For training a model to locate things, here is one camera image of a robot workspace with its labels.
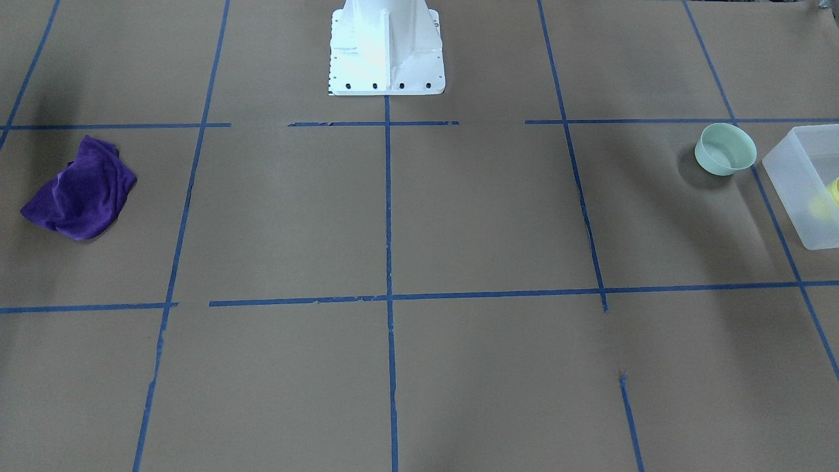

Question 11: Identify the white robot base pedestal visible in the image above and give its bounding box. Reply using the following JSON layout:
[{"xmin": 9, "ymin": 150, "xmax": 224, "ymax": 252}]
[{"xmin": 328, "ymin": 1, "xmax": 446, "ymax": 96}]

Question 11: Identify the clear plastic storage box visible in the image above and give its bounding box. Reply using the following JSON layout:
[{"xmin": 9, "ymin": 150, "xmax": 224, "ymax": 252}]
[{"xmin": 762, "ymin": 125, "xmax": 838, "ymax": 250}]

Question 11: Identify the mint green bowl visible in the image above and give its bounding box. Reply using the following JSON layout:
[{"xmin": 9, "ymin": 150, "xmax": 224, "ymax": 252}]
[{"xmin": 694, "ymin": 123, "xmax": 758, "ymax": 176}]

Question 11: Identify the yellow plastic cup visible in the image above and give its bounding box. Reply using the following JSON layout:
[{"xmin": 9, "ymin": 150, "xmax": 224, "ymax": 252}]
[{"xmin": 826, "ymin": 178, "xmax": 839, "ymax": 207}]

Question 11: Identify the purple microfiber cloth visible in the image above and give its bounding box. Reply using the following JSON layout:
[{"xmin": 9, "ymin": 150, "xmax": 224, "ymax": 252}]
[{"xmin": 19, "ymin": 135, "xmax": 138, "ymax": 241}]

